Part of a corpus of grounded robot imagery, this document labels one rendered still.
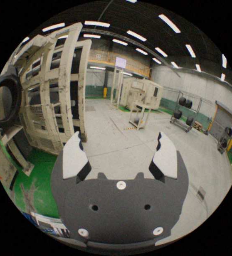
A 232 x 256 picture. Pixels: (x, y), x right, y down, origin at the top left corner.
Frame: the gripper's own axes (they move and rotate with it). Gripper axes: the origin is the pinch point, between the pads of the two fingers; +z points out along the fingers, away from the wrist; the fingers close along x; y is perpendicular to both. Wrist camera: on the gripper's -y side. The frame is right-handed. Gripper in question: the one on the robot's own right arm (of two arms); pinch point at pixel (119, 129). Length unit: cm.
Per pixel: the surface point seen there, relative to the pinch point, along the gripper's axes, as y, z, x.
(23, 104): -14, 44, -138
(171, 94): -21, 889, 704
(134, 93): 10, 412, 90
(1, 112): -21, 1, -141
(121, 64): -142, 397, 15
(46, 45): -67, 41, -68
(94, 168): 102, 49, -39
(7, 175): 61, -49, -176
